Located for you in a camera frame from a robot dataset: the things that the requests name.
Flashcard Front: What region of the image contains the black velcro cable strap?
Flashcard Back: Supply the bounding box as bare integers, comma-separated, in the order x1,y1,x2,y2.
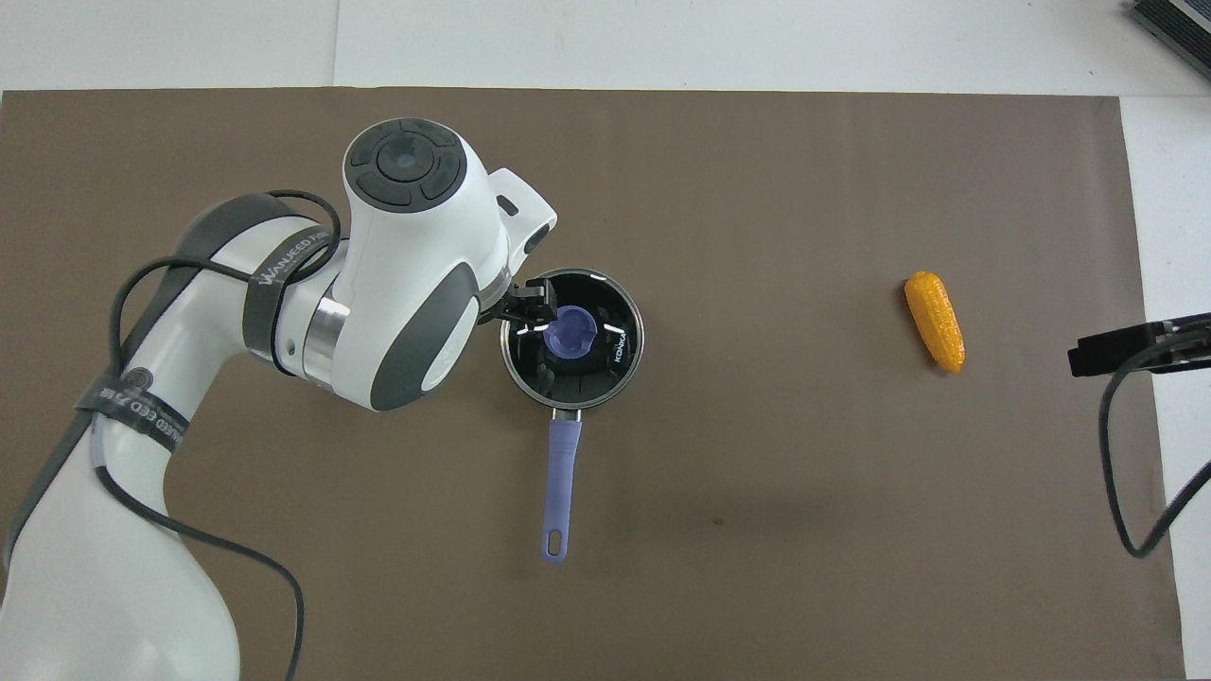
241,222,343,368
74,367,192,457

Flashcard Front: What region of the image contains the black saucepan purple handle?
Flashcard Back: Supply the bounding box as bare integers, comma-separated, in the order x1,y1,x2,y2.
500,268,646,566

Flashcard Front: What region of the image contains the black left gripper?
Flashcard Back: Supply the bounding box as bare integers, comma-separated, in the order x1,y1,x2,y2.
476,276,559,329

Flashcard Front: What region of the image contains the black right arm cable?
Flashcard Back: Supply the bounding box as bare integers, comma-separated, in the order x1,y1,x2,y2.
1097,320,1211,559

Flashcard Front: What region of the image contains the yellow toy corn cob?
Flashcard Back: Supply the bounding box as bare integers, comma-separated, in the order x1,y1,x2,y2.
904,271,967,375

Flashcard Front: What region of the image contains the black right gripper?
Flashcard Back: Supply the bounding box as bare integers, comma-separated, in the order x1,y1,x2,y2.
1068,312,1211,378

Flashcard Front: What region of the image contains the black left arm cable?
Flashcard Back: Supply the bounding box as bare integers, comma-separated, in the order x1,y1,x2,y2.
95,189,343,681

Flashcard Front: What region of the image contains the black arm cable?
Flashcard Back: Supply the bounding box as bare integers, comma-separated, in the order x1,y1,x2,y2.
1097,320,1211,559
95,189,343,681

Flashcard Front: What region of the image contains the brown table mat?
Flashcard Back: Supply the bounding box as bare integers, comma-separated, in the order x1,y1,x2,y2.
0,87,1188,681

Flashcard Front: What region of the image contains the glass lid purple knob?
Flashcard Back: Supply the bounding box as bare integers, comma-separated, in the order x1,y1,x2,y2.
500,269,645,410

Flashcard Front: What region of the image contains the black ribbed metal box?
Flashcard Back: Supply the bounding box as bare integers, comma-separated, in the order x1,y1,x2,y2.
1128,0,1211,81

